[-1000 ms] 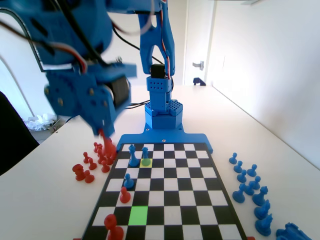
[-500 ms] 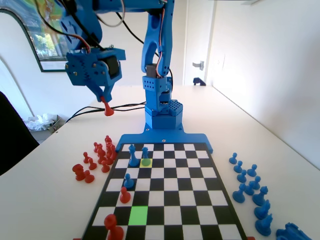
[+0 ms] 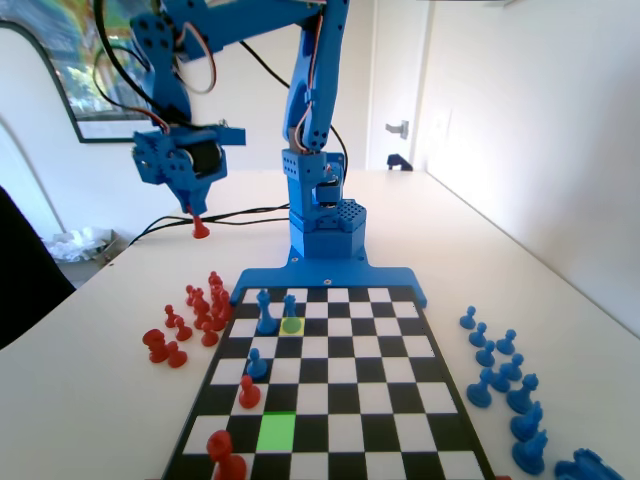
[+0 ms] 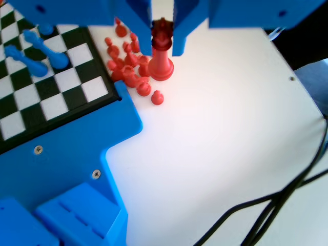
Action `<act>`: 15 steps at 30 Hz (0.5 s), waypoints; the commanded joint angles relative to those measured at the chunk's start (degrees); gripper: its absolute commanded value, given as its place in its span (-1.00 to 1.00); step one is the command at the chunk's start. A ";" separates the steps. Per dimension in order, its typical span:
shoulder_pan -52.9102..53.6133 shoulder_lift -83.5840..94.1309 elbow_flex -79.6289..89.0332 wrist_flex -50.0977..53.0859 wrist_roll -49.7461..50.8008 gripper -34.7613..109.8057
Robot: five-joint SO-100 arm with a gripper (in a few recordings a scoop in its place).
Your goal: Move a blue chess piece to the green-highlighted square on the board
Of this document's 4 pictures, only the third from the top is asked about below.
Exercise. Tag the red chess queen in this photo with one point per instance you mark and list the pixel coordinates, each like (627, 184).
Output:
(201, 230)

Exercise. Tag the blue chess queen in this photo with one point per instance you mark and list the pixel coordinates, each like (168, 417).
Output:
(290, 305)

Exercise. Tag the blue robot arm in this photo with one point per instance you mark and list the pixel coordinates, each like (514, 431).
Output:
(315, 75)

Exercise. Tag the red chess pawn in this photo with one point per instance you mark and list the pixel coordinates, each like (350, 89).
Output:
(209, 336)
(183, 331)
(176, 356)
(170, 317)
(248, 396)

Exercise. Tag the blue chess king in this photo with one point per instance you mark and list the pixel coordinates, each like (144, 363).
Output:
(266, 322)

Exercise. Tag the red chess rook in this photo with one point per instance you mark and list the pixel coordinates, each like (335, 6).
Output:
(155, 346)

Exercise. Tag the blue chess pawn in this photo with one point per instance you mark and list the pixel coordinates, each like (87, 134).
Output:
(479, 336)
(506, 342)
(256, 368)
(486, 355)
(468, 319)
(500, 380)
(513, 368)

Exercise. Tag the red chess king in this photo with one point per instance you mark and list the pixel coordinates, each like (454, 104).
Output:
(226, 465)

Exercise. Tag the blue chess knight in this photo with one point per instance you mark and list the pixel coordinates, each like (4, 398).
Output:
(527, 424)
(530, 454)

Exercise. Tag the cardboard box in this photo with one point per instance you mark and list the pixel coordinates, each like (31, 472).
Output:
(116, 243)

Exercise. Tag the crumpled white paper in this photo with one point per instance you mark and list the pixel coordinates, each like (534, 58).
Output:
(72, 245)

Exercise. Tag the black framed poster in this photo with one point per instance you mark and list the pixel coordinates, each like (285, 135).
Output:
(85, 65)

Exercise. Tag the white curved panel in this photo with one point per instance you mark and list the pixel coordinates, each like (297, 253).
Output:
(20, 100)

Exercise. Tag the white door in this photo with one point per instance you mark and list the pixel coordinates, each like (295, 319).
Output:
(400, 75)

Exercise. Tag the black white chessboard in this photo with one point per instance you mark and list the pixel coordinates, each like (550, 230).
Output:
(380, 360)

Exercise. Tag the blue printed plastic part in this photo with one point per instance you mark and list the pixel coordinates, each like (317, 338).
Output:
(587, 469)

